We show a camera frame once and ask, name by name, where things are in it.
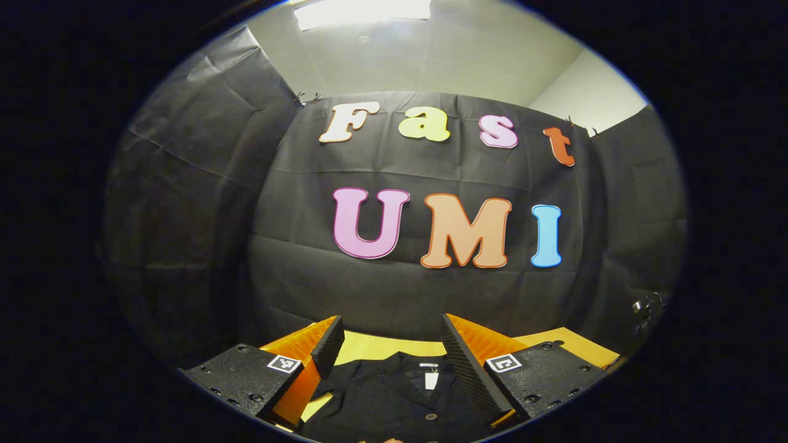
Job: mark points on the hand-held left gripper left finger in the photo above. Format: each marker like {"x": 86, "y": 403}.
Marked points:
{"x": 329, "y": 347}

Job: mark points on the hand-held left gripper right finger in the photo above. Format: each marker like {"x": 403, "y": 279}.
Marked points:
{"x": 471, "y": 375}

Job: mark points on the black garment with white tag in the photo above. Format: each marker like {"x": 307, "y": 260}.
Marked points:
{"x": 394, "y": 400}

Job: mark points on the black backdrop cloth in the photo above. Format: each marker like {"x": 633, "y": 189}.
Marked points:
{"x": 431, "y": 166}

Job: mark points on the ceiling light panel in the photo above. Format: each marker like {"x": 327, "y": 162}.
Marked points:
{"x": 363, "y": 12}

